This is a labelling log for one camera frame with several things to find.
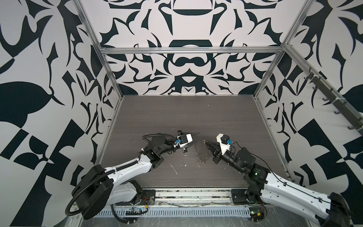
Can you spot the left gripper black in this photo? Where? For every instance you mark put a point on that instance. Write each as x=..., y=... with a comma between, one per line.
x=176, y=143

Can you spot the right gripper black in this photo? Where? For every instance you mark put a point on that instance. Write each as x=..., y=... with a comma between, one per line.
x=217, y=152

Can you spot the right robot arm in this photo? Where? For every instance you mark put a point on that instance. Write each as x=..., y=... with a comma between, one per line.
x=266, y=187

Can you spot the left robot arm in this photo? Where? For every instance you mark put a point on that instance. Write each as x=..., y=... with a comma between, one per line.
x=148, y=159

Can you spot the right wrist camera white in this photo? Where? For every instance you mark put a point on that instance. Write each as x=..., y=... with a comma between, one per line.
x=224, y=142

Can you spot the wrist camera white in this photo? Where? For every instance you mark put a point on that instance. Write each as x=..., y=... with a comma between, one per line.
x=184, y=140
x=224, y=142

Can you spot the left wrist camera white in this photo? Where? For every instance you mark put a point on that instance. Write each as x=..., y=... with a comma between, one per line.
x=184, y=140

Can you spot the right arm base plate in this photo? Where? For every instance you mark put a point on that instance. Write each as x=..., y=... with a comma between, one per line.
x=240, y=197

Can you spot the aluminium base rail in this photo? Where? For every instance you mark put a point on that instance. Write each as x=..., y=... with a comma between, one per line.
x=192, y=196

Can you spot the white slotted cable duct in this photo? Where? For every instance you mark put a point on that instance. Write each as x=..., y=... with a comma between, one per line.
x=178, y=212

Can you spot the right circuit board with wires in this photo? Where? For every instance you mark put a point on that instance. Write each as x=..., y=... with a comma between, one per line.
x=257, y=213

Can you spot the circuit board with wires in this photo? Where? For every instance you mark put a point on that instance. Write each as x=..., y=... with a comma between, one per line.
x=257, y=213
x=136, y=211

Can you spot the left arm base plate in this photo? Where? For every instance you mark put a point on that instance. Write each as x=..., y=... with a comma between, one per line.
x=147, y=197

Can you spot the horizontal aluminium frame bar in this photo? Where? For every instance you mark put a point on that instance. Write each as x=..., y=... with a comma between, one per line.
x=191, y=50

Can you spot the left circuit board with wires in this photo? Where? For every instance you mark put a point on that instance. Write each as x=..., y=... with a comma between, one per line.
x=136, y=211

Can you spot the wall hook rail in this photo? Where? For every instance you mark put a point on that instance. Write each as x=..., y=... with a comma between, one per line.
x=332, y=96

